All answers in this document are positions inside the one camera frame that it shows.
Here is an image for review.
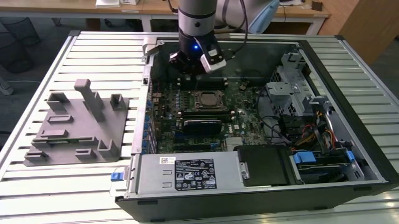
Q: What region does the grey metal furniture foot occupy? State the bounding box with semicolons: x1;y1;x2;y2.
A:
0;76;15;96

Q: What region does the silver CPU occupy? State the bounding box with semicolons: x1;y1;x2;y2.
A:
200;92;219;105

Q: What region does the black expansion slot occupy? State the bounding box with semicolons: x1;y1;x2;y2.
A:
172;143;210;151

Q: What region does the CPU socket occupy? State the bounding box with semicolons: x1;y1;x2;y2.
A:
192;90;228;112

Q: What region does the blue disk carrier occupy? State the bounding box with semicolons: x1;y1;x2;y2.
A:
292;150;355;170

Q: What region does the green motherboard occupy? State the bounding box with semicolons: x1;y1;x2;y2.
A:
146;78;276;156

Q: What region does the grey plastic case foot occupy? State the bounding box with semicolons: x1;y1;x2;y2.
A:
142;37;158;64

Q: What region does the coloured wire bundle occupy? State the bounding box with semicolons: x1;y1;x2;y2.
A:
290;112;339;151

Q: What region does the grey parts rack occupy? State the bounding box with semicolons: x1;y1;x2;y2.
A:
23;78;132;168

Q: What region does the black plastic fan shroud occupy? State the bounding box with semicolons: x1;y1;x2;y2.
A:
234;144;298;187

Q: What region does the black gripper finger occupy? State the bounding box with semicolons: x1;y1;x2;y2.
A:
170;52;196;82

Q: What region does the wooden cabinet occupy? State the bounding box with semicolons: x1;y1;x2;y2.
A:
318;0;399;67

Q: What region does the black mesh waste bin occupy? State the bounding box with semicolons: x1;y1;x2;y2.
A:
0;43;35;74
0;16;41;46

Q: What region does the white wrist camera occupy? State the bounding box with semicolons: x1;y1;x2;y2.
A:
200;48;228;74

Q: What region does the white cardboard box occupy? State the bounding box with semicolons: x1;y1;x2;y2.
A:
95;0;121;9

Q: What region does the grey power supply unit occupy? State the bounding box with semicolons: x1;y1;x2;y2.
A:
124;150;250;195

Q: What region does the black PC case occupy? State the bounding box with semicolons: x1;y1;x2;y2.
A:
108;35;396;224

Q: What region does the metal drive cage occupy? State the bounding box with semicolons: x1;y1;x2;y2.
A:
264;52;332;117

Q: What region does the silver chipset heatsink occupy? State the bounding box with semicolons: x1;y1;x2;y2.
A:
226;137;244;150

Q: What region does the black graphics card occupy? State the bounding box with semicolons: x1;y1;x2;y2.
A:
182;119;224;136

